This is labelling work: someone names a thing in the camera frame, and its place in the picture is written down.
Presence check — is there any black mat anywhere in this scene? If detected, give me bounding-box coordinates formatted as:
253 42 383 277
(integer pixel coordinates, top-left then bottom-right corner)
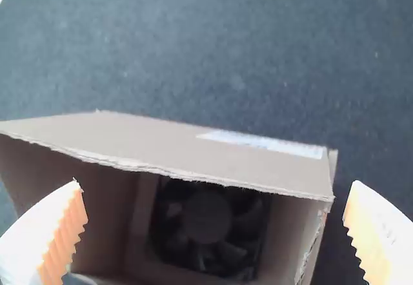
0 0 413 285

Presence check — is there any cardboard box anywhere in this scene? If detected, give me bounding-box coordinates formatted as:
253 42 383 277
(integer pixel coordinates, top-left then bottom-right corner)
0 110 339 285

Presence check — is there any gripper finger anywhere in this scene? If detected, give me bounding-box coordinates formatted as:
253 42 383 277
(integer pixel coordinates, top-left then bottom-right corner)
0 177 90 285
341 179 413 285

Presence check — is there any black square fan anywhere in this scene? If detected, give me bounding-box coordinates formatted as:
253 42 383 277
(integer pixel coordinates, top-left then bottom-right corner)
149 174 272 282

